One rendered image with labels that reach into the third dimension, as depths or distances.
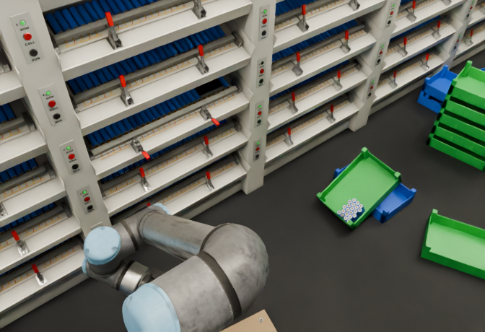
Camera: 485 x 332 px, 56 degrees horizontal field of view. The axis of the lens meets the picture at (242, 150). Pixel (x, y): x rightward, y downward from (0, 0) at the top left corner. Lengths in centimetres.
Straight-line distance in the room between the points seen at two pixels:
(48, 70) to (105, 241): 44
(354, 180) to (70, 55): 132
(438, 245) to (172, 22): 139
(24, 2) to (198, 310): 76
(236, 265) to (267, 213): 131
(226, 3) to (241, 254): 90
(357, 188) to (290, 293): 56
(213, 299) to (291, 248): 125
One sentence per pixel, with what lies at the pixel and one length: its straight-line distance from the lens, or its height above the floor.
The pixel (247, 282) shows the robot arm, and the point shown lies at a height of 98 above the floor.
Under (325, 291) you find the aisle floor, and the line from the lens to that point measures 184.
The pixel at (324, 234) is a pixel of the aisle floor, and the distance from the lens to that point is 197.
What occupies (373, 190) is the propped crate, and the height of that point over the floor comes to 9.
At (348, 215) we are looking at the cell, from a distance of 196.
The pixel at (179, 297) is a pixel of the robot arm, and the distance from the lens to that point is 67.
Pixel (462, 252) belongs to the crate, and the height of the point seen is 0.
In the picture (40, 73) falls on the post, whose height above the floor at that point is 94.
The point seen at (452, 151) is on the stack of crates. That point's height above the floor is 3.
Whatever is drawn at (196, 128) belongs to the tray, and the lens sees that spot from 158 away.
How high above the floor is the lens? 160
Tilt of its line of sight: 45 degrees down
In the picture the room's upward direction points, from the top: 1 degrees clockwise
